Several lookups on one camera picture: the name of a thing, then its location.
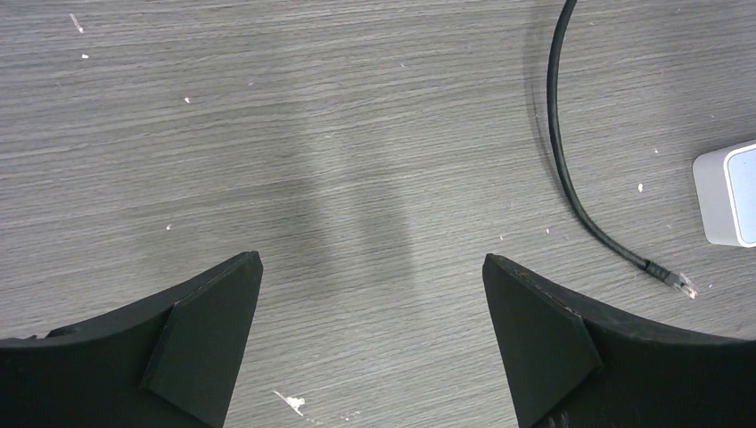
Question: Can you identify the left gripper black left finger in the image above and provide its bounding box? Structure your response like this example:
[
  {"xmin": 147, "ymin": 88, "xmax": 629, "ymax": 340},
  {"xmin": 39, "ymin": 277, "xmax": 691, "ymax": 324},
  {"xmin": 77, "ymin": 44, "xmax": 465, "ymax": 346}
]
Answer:
[{"xmin": 1, "ymin": 251, "xmax": 263, "ymax": 427}]

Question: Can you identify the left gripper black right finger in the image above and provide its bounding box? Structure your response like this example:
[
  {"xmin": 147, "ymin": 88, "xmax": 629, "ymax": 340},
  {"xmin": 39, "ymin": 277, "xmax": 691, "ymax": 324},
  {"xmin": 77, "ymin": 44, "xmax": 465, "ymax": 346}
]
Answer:
[{"xmin": 482, "ymin": 254, "xmax": 755, "ymax": 427}]

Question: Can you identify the white network switch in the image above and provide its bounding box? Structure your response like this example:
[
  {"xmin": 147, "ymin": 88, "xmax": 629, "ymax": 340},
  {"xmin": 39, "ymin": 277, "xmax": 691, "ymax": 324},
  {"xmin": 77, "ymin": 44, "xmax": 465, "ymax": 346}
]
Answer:
[{"xmin": 693, "ymin": 140, "xmax": 755, "ymax": 248}]

